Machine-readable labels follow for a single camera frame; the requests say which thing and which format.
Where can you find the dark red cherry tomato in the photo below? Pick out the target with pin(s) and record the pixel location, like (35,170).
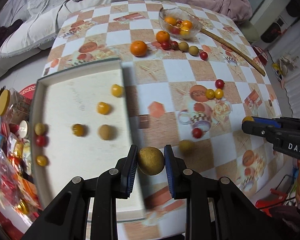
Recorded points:
(174,45)

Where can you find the red plastic stool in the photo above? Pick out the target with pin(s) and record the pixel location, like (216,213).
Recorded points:
(272,197)

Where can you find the white tray green rim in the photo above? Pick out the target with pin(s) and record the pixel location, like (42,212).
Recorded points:
(85,100)

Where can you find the white curtain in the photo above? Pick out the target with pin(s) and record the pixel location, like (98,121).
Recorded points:
(298,105)

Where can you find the small orange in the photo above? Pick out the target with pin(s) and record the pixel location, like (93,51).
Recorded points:
(170,20)
(186,24)
(163,36)

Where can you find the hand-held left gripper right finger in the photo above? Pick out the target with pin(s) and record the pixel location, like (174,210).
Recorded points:
(170,172)

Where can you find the jar with yellow lid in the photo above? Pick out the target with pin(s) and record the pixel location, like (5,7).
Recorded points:
(3,99)

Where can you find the pink slipper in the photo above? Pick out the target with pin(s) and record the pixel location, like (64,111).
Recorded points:
(283,83)

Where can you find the pile of snack packets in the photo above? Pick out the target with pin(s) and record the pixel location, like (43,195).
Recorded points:
(7,175)

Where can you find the red round patterned mat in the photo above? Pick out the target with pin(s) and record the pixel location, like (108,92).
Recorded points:
(27,91)

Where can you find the white front-load washing machine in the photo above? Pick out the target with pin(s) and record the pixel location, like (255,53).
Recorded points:
(293,8)
(273,31)

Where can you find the large tan longan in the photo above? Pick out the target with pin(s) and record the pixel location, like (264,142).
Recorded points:
(151,161)

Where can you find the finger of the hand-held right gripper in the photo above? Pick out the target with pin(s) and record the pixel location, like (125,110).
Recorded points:
(265,121)
(257,129)

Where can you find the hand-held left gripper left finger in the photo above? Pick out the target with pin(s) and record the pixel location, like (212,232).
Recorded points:
(130,172)

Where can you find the clear glass bowl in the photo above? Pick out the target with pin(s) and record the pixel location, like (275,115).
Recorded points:
(194,27)

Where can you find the yellow cherry tomato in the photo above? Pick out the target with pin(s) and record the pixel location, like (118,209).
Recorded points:
(184,32)
(117,90)
(78,130)
(247,119)
(219,93)
(210,93)
(42,160)
(103,108)

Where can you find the dark cloth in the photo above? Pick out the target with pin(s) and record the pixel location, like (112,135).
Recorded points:
(2,37)

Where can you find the large orange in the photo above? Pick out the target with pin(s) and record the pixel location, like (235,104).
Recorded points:
(138,48)

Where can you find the long wooden stick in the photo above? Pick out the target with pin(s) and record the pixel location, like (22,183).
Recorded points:
(240,52)

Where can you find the checkered printed tablecloth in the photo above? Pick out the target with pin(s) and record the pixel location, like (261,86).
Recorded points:
(165,80)

